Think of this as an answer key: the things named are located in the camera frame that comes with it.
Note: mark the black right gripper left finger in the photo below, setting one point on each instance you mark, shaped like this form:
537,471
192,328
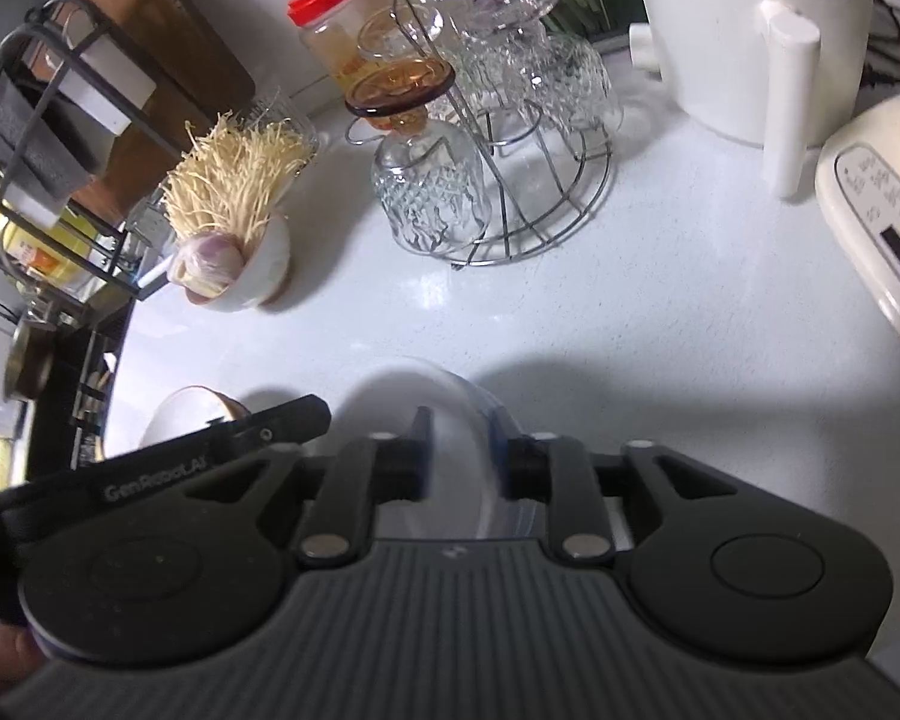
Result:
367,472

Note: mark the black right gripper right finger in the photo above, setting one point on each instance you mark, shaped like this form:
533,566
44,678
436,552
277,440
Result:
585,495

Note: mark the large clear plastic bowl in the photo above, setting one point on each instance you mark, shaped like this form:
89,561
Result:
464,499

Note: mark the small white ceramic bowl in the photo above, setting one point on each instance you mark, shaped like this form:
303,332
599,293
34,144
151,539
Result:
190,410

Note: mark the white bowl with vegetables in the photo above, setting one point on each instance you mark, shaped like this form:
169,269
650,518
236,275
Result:
267,267

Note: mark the sliced purple onion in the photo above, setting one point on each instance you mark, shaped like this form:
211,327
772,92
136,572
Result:
207,264

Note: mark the crystal glass cup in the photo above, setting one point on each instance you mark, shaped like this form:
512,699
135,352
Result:
431,187

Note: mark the yellow bottle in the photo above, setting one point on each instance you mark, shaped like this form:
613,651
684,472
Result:
30,252

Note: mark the enoki mushroom bunch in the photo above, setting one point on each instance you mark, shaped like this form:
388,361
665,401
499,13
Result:
232,178

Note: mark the amber glass saucer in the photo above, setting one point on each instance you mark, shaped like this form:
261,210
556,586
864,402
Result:
403,85

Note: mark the glass kettle on base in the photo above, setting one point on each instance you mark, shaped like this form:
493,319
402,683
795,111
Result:
857,183

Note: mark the red-lid plastic jar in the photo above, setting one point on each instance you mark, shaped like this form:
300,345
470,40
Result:
330,31

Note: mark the wooden cutting board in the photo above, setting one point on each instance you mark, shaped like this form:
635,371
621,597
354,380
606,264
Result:
196,78

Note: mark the white electric cooking pot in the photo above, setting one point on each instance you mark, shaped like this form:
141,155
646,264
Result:
782,75

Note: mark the wire cup holder rack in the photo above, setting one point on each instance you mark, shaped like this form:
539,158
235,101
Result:
539,106

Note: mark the black wire dish rack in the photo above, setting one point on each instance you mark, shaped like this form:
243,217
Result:
68,88

